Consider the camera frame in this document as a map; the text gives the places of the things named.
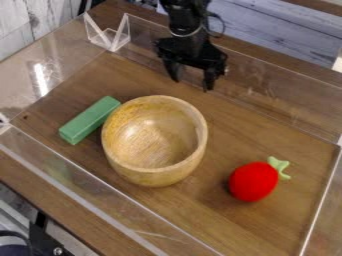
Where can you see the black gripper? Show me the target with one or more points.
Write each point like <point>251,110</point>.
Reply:
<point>192,51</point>

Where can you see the red plush strawberry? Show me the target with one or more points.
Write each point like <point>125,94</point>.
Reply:
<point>254,180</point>

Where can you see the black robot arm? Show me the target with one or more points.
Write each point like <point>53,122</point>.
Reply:
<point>188,19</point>

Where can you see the wooden bowl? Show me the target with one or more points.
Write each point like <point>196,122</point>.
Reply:
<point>153,139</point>

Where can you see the green rectangular block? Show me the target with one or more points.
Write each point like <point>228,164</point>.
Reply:
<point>88,120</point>

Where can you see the black table clamp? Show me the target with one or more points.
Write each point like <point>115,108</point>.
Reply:
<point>44,244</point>

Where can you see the clear acrylic corner bracket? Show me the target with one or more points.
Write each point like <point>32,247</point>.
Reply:
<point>108,39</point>

